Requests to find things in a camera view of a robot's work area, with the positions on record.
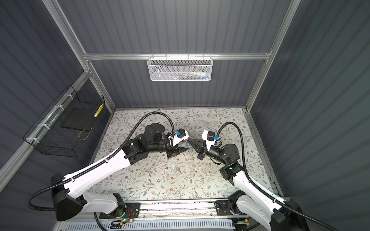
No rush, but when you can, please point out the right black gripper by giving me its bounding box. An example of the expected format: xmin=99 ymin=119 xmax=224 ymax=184
xmin=188 ymin=139 xmax=227 ymax=167

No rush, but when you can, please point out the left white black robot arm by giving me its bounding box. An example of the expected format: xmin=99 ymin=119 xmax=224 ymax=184
xmin=51 ymin=123 xmax=189 ymax=221

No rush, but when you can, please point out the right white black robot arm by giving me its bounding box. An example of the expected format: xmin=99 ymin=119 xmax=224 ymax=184
xmin=189 ymin=139 xmax=309 ymax=231

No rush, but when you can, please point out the white tube in basket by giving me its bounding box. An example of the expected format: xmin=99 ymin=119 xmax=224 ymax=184
xmin=189 ymin=72 xmax=211 ymax=80

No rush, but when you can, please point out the white perforated vent strip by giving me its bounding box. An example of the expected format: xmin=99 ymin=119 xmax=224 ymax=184
xmin=65 ymin=218 xmax=235 ymax=231

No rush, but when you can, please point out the yellow marker pen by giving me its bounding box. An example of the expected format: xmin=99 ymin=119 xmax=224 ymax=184
xmin=93 ymin=104 xmax=104 ymax=117

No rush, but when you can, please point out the black foam pad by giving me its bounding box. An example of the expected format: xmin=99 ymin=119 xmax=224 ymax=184
xmin=61 ymin=108 xmax=97 ymax=131

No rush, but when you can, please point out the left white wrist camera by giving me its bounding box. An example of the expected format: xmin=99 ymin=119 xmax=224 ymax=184
xmin=172 ymin=129 xmax=189 ymax=147

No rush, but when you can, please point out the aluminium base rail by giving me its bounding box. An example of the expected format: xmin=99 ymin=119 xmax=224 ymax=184
xmin=57 ymin=197 xmax=295 ymax=223

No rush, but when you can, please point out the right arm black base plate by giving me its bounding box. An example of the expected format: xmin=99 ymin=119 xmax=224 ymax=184
xmin=214 ymin=200 xmax=247 ymax=216

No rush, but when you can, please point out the white wire mesh basket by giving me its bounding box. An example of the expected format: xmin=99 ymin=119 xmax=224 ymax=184
xmin=147 ymin=57 xmax=214 ymax=81

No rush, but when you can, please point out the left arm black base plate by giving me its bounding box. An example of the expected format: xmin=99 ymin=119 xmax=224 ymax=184
xmin=99 ymin=203 xmax=141 ymax=219

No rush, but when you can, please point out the black wire basket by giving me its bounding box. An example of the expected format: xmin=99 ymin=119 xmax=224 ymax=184
xmin=23 ymin=85 xmax=105 ymax=157

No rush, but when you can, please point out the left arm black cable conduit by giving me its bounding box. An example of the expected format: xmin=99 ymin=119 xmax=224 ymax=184
xmin=25 ymin=111 xmax=175 ymax=212

